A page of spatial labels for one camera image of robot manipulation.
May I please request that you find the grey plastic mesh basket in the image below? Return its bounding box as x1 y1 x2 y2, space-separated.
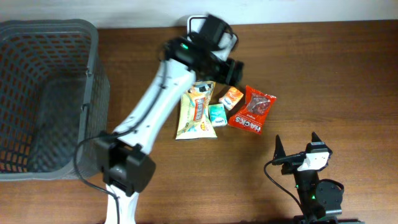
1 19 110 182

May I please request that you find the white barcode scanner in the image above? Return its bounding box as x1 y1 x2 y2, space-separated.
187 15 207 41

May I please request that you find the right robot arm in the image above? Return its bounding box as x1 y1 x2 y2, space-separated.
269 133 361 223

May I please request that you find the orange tissue pack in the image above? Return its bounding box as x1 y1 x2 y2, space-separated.
219 86 244 111

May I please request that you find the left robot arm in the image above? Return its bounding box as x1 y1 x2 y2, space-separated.
93 35 243 223

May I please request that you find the red Hacks candy bag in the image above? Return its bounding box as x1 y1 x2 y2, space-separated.
228 85 277 134

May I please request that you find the green tissue pack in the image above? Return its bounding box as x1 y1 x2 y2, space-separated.
209 103 228 127

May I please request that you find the yellow snack bag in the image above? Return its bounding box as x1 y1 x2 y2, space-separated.
175 81 217 140

